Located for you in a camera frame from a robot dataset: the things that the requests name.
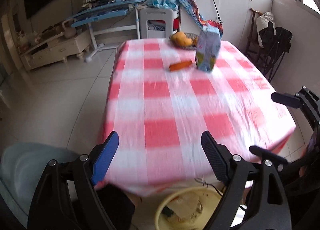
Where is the blue milk carton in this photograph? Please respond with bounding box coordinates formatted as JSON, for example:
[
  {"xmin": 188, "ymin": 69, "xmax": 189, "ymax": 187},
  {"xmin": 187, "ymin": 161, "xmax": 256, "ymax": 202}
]
[{"xmin": 195, "ymin": 26, "xmax": 221, "ymax": 73}]

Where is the yellow trash bin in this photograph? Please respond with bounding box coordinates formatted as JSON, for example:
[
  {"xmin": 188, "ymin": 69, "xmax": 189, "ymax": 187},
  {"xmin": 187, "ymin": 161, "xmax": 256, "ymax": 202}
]
[{"xmin": 154, "ymin": 186, "xmax": 222, "ymax": 230}]

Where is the red white checkered tablecloth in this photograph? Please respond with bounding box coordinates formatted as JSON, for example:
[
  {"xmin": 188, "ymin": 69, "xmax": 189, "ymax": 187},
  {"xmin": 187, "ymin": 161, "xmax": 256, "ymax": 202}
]
[{"xmin": 103, "ymin": 39, "xmax": 296, "ymax": 196}]

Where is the teal sofa armrest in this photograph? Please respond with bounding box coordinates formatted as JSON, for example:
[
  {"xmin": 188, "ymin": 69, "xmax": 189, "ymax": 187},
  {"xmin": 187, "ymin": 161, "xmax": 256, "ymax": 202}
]
[{"xmin": 1, "ymin": 143, "xmax": 78, "ymax": 229}]

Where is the cream tv cabinet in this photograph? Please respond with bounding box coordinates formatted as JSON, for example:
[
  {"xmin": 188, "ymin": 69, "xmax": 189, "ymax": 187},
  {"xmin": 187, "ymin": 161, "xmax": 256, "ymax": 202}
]
[{"xmin": 20, "ymin": 31, "xmax": 91, "ymax": 71}]

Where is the pink kettlebell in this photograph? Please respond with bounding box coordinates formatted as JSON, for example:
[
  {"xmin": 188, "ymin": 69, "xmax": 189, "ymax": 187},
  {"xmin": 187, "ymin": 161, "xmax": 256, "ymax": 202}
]
[{"xmin": 62, "ymin": 18, "xmax": 77, "ymax": 39}]

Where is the middle mango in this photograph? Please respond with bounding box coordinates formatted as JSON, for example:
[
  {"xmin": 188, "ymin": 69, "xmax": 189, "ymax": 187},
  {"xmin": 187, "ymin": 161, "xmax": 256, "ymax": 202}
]
[{"xmin": 176, "ymin": 37, "xmax": 193, "ymax": 47}]

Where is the mango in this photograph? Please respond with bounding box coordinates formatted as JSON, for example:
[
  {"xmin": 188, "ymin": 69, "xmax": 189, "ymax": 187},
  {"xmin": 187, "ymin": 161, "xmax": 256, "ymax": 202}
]
[
  {"xmin": 176, "ymin": 37, "xmax": 193, "ymax": 47},
  {"xmin": 170, "ymin": 32, "xmax": 187, "ymax": 45}
]

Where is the left mango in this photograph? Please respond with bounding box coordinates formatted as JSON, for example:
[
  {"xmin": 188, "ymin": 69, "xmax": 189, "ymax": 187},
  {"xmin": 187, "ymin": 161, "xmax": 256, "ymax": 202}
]
[{"xmin": 170, "ymin": 32, "xmax": 187, "ymax": 45}]

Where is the blue study desk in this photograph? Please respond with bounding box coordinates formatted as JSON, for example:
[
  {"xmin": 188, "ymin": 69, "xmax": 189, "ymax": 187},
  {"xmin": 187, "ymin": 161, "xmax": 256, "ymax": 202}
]
[{"xmin": 71, "ymin": 0, "xmax": 146, "ymax": 62}]

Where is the dark fruit plate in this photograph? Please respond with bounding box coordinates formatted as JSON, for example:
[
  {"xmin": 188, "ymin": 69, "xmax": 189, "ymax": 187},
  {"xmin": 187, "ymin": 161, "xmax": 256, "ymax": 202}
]
[{"xmin": 169, "ymin": 32, "xmax": 199, "ymax": 50}]

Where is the colourful hanging bag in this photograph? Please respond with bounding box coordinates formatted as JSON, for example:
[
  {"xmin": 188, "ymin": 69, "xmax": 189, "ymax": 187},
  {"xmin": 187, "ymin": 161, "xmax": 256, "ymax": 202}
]
[{"xmin": 178, "ymin": 0, "xmax": 223, "ymax": 38}]

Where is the light blue crumpled cloth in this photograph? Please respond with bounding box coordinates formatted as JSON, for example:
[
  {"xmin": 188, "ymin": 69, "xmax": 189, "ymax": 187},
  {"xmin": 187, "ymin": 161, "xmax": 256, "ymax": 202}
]
[{"xmin": 146, "ymin": 0, "xmax": 179, "ymax": 11}]

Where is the white wall cabinet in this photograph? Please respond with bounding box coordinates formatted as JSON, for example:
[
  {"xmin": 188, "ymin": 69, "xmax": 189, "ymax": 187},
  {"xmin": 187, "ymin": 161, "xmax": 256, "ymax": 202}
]
[{"xmin": 179, "ymin": 0, "xmax": 275, "ymax": 48}]

